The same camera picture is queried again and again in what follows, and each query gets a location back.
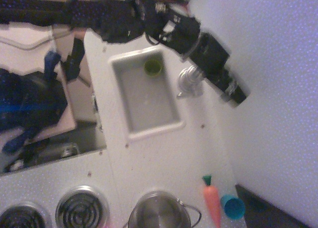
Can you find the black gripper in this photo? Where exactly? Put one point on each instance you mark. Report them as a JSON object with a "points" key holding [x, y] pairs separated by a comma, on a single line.
{"points": [[210, 57]]}

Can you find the silver toy faucet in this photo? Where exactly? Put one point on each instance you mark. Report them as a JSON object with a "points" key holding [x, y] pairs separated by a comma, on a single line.
{"points": [[190, 82]]}

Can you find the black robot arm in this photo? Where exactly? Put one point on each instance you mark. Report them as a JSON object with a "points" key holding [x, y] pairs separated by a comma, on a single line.
{"points": [[121, 21]]}

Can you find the green plastic cup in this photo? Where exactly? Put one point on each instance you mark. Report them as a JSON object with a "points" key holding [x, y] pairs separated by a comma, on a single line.
{"points": [[152, 68]]}

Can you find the white toy sink basin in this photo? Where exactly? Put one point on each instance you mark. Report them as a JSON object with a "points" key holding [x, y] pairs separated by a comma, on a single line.
{"points": [[148, 105]]}

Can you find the white toy kitchen counter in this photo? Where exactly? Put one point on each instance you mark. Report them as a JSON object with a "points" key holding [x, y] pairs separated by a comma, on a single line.
{"points": [[154, 141]]}

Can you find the orange toy carrot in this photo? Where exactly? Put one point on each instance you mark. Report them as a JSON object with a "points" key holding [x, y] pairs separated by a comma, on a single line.
{"points": [[212, 200]]}

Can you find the teal plastic cup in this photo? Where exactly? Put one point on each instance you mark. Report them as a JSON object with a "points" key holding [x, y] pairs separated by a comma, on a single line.
{"points": [[233, 207]]}

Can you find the silver metal pot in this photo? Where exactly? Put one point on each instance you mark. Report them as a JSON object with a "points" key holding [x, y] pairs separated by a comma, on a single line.
{"points": [[160, 209]]}

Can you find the blue clamp upper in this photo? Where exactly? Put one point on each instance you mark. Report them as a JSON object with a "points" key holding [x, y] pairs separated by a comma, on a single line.
{"points": [[51, 59]]}

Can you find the blue clamp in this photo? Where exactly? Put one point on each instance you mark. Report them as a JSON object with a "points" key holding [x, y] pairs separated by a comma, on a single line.
{"points": [[17, 143], [51, 59]]}

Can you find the right stove burner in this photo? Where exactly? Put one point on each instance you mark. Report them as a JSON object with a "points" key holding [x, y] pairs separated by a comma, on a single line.
{"points": [[82, 207]]}

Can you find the stove burner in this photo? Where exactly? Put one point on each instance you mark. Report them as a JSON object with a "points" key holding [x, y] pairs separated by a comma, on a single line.
{"points": [[25, 215], [82, 207]]}

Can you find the blue clamp lower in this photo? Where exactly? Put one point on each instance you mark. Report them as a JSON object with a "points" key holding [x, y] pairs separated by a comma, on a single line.
{"points": [[17, 143]]}

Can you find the left stove burner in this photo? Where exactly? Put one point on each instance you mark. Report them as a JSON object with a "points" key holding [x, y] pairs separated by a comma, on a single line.
{"points": [[25, 215]]}

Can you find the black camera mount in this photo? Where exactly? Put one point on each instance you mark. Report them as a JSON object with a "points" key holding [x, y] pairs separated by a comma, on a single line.
{"points": [[30, 101]]}

